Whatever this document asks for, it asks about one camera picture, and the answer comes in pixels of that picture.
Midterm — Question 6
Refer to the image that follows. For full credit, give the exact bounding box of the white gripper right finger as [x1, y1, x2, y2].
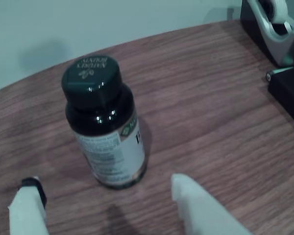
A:
[171, 173, 254, 235]

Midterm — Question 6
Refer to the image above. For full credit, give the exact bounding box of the green-capped dark pill bottle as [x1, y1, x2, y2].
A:
[61, 55, 149, 190]

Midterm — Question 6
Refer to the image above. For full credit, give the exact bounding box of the black and silver tape dispenser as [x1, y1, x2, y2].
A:
[240, 0, 294, 67]

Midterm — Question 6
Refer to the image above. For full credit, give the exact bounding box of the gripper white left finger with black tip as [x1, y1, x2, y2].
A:
[7, 176, 49, 235]

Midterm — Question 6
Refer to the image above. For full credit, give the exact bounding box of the black block with screw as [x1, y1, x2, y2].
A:
[264, 65, 294, 132]

